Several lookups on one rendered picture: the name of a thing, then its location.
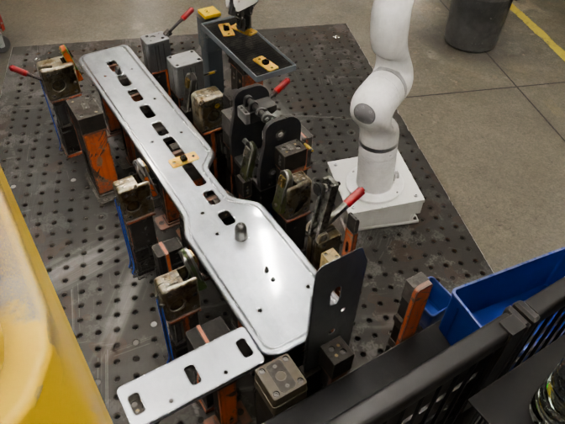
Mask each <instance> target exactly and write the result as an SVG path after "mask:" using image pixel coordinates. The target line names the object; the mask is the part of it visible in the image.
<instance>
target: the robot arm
mask: <svg viewBox="0 0 565 424"><path fill-rule="evenodd" d="M225 1H226V7H227V8H229V12H228V15H231V16H235V17H236V28H237V29H239V30H241V31H243V32H245V31H246V26H247V28H248V29H250V28H251V15H252V10H253V8H254V6H255V5H256V4H257V3H258V0H225ZM413 4H414V0H373V4H372V11H371V23H370V42H371V47H372V51H373V52H374V53H375V54H376V64H375V67H374V69H373V71H372V73H371V75H370V76H369V77H368V78H367V79H366V80H365V81H364V82H363V84H362V85H361V86H360V87H359V88H358V89H357V90H356V92H355V93H354V95H353V97H352V100H351V107H350V113H351V117H352V119H353V120H354V121H355V122H356V123H357V124H358V126H359V128H360V134H359V147H358V162H357V167H354V168H353V169H352V170H351V171H350V172H349V173H348V175H347V177H346V188H347V190H348V192H349V193H350V194H351V193H353V192H354V191H355V190H356V189H357V188H358V187H360V188H361V187H363V188H364V189H365V191H364V193H365V194H363V195H362V196H361V197H360V198H359V199H358V200H360V201H362V202H364V203H367V204H386V203H388V202H391V201H393V200H395V199H396V198H397V197H398V196H399V195H400V194H401V193H402V192H403V189H404V180H403V178H402V176H401V174H400V173H399V171H397V170H396V169H395V164H396V158H397V151H398V143H399V125H398V123H397V122H396V120H395V119H394V118H393V114H394V112H395V110H396V109H397V107H398V106H399V105H400V104H401V103H402V102H403V100H404V99H405V98H406V96H407V95H408V94H409V91H410V89H411V87H412V84H413V79H414V72H413V65H412V61H411V58H410V55H409V47H408V37H409V23H410V17H411V12H412V7H413ZM239 11H240V12H239Z"/></svg>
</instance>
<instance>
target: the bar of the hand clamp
mask: <svg viewBox="0 0 565 424"><path fill-rule="evenodd" d="M340 185H341V182H340V181H338V182H337V181H336V180H335V179H334V178H333V177H332V176H327V177H324V178H322V182H321V184H320V183H315V184H314V186H313V190H314V193H315V194H316V195H317V196H318V198H317V201H316V205H315V208H314V214H313V217H312V220H311V224H310V227H309V235H313V234H314V233H313V229H314V228H315V227H316V226H319V228H318V230H317V234H316V237H315V240H314V241H315V242H316V240H317V236H318V235H319V234H321V233H323V232H326V229H327V226H328V223H329V220H330V215H331V212H332V209H333V206H334V202H335V197H336V195H337V191H338V188H339V186H340ZM316 243H317V242H316Z"/></svg>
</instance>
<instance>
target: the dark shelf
mask: <svg viewBox="0 0 565 424"><path fill-rule="evenodd" d="M441 320H442V319H440V320H439V321H437V322H435V323H434V324H432V325H430V326H428V327H426V328H425V329H424V330H422V331H420V332H418V333H416V334H414V335H413V336H411V337H409V338H408V339H406V340H404V341H403V342H401V343H399V344H398V345H396V346H394V347H392V348H390V349H388V350H387V351H386V352H384V353H382V354H380V355H378V356H377V357H375V358H374V359H372V360H370V361H368V362H367V363H364V364H363V365H362V366H360V367H358V368H356V369H354V370H353V371H351V372H350V373H348V374H346V375H344V376H342V377H341V378H339V379H337V380H336V381H334V382H332V383H331V384H328V385H327V386H325V387H324V388H322V389H321V390H318V391H317V392H315V393H313V394H312V395H310V396H308V397H307V398H305V399H303V400H301V401H300V402H298V403H297V404H295V405H292V406H291V407H289V408H287V409H286V410H285V411H282V412H281V413H279V414H277V415H275V416H274V417H272V418H271V419H269V420H267V421H265V422H263V423H262V424H325V423H326V422H328V421H329V420H331V419H333V418H334V417H336V416H338V415H340V413H342V412H344V411H346V410H347V409H349V408H351V407H352V406H354V405H355V404H357V403H359V402H360V401H362V400H364V399H366V398H367V397H368V396H370V395H372V394H373V393H375V392H377V391H378V390H380V389H381V388H383V387H385V386H386V385H388V384H390V383H392V382H393V381H394V380H396V379H398V378H399V377H401V376H403V375H404V374H406V373H408V372H409V371H411V370H412V369H414V368H416V367H418V366H419V365H421V364H422V363H424V362H425V361H427V360H429V359H430V358H433V357H434V356H435V355H437V354H438V353H440V352H442V351H444V350H445V349H447V348H449V347H450V346H451V345H450V343H449V342H448V341H447V339H446V338H445V337H444V336H443V334H442V333H441V331H440V329H439V325H440V324H441Z"/></svg>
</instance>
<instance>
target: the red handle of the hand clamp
mask: <svg viewBox="0 0 565 424"><path fill-rule="evenodd" d="M364 191H365V189H364V188H363V187H361V188H360V187H358V188H357V189H356V190H355V191H354V192H353V193H351V194H350V195H349V196H348V197H347V198H346V199H345V200H344V202H343V203H342V204H341V205H339V206H338V207H337V208H336V209H335V210H334V211H333V212H332V213H331V215H330V220H329V223H328V226H329V225H330V224H331V223H333V222H334V221H335V220H336V219H337V218H338V217H339V216H340V215H341V214H342V213H344V212H345V211H346V210H347V209H348V208H350V207H351V206H352V205H353V204H354V203H355V202H356V201H357V200H358V199H359V198H360V197H361V196H362V195H363V194H365V193H364ZM328 226H327V227H328ZM318 228H319V226H316V227H315V228H314V229H313V233H315V235H316V234H317V230H318Z"/></svg>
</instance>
